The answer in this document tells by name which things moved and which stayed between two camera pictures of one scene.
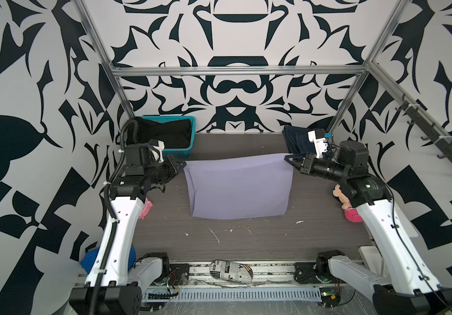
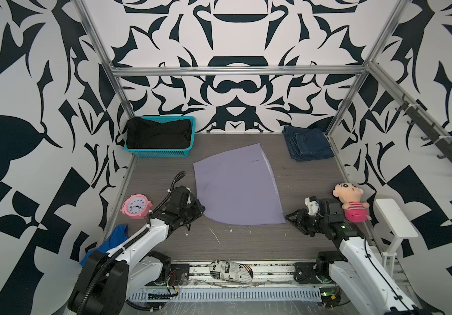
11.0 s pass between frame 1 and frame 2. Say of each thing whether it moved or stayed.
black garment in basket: stayed
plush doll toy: stayed
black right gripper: moved
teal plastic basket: stayed
